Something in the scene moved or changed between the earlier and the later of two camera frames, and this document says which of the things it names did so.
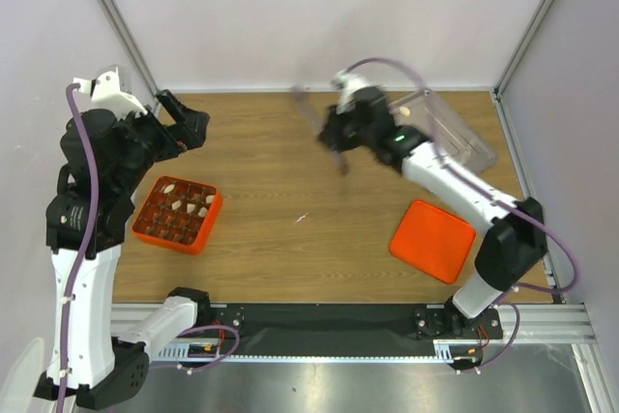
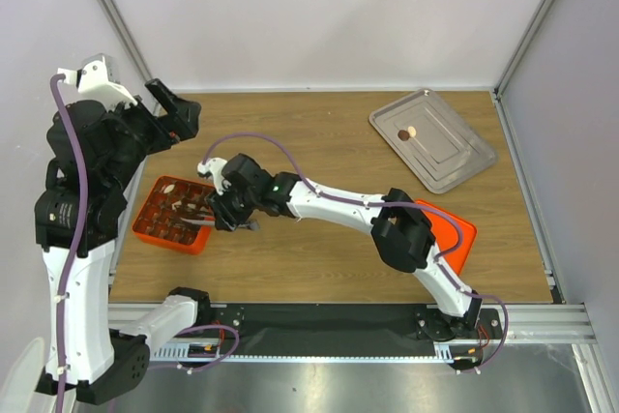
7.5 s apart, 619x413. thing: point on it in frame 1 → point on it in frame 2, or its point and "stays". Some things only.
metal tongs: [303, 96] → [250, 224]
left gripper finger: [191, 124] → [185, 115]
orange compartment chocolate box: [179, 214] stays
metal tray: [439, 123] stays
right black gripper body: [344, 133] → [234, 206]
